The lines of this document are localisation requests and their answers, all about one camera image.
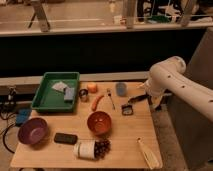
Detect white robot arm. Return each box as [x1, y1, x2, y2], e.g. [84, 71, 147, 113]
[140, 56, 213, 122]

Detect red bowl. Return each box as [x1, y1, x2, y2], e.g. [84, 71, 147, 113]
[87, 111, 112, 136]

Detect purple bowl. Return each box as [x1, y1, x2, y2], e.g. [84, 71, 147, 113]
[18, 118, 48, 145]

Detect orange round fruit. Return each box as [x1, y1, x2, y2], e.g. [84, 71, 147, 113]
[87, 82, 98, 93]

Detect orange carrot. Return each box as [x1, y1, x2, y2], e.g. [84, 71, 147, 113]
[91, 94, 104, 111]

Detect small metal cup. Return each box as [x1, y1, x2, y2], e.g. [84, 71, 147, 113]
[79, 89, 89, 102]

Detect grey blue sponge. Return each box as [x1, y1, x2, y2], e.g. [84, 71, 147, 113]
[64, 87, 74, 102]

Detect white cloth in tray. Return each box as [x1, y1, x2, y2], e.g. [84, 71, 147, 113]
[52, 81, 68, 92]

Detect green plastic tray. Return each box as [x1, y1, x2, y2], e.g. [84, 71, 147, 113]
[31, 72, 80, 113]

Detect dark grapes bunch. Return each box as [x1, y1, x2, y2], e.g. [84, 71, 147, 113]
[94, 139, 111, 159]

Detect white jar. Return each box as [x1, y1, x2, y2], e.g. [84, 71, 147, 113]
[73, 140, 95, 159]

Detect black rectangular remote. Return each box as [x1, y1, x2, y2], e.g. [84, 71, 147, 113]
[54, 133, 78, 145]

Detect beige corn cob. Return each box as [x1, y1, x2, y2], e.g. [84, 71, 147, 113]
[137, 138, 160, 169]

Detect blue box on floor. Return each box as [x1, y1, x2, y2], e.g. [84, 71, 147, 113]
[15, 108, 31, 126]

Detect black cables on floor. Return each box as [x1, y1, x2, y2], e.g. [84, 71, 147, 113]
[0, 99, 21, 155]

